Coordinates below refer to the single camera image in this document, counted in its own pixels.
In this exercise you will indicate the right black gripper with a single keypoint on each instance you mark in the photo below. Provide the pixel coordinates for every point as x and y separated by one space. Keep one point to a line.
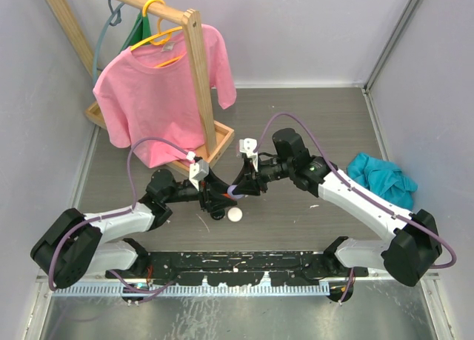
246 184

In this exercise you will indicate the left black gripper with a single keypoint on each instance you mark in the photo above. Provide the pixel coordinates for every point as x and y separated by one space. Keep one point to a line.
211 184

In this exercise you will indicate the purple earbud case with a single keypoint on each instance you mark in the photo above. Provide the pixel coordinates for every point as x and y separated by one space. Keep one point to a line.
233 194

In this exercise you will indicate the black earbud case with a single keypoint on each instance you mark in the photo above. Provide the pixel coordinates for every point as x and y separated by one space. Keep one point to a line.
218 215

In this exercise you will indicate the white earbud case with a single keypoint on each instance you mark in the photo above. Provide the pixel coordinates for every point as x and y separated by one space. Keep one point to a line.
234 214

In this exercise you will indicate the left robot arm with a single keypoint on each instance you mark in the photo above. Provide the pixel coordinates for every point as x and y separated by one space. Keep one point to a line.
78 244

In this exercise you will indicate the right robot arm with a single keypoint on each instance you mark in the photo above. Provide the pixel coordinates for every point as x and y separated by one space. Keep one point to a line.
408 243

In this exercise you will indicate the wooden clothes rack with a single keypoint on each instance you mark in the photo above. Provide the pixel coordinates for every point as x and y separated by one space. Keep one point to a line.
217 136

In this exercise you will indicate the pink t-shirt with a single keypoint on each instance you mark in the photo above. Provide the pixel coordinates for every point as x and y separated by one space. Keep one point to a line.
147 97

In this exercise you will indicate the teal crumpled cloth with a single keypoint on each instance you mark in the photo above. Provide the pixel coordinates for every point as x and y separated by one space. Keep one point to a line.
383 178

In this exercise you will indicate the yellow hanger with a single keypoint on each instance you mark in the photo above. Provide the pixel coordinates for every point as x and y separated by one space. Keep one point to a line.
160 38

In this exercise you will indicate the green garment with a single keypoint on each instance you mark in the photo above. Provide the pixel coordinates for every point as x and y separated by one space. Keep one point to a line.
140 31

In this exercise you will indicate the teal hanger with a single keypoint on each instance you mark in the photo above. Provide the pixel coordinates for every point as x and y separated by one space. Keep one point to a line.
113 20

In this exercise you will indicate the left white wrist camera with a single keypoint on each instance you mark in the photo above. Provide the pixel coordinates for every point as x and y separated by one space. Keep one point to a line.
198 169

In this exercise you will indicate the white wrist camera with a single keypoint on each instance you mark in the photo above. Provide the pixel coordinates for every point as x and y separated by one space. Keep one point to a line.
198 169
248 147

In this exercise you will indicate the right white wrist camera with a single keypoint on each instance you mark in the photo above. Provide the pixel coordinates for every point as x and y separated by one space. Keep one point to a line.
248 147

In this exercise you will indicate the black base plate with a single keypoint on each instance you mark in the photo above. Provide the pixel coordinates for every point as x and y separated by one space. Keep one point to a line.
291 268

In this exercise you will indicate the white slotted cable duct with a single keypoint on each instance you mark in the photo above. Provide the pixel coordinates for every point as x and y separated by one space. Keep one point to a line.
264 288

